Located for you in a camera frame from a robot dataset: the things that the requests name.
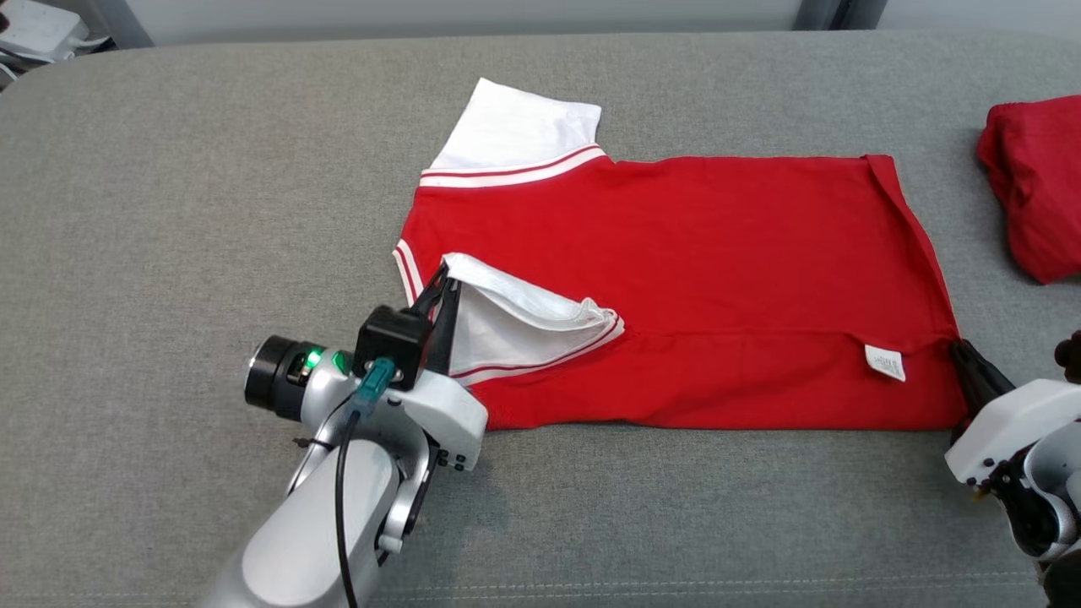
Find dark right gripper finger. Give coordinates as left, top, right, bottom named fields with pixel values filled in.
left=948, top=338, right=1015, bottom=415

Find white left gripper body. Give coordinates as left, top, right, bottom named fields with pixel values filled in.
left=370, top=366, right=490, bottom=475

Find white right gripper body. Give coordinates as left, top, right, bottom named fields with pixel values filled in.
left=943, top=377, right=1081, bottom=488

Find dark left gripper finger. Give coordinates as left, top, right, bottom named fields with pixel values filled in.
left=426, top=281, right=464, bottom=376
left=410, top=262, right=450, bottom=314

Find red shorts with white stripes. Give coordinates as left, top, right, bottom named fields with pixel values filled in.
left=976, top=94, right=1081, bottom=286

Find red jersey with white sleeves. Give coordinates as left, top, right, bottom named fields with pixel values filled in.
left=392, top=77, right=970, bottom=432

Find white power strip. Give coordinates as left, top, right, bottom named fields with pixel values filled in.
left=0, top=0, right=91, bottom=65

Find grey partition post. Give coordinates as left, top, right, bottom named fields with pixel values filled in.
left=792, top=0, right=845, bottom=31
left=840, top=0, right=889, bottom=31
left=83, top=0, right=155, bottom=49

